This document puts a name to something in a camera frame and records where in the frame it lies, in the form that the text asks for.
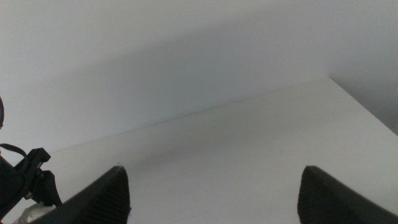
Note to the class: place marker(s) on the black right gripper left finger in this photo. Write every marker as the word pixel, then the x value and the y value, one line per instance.
pixel 99 202

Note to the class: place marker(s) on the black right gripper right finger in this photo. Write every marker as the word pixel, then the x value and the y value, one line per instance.
pixel 329 202

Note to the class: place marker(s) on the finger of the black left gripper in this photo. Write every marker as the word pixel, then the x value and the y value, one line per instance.
pixel 46 189

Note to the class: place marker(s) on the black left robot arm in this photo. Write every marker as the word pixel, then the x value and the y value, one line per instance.
pixel 1 112

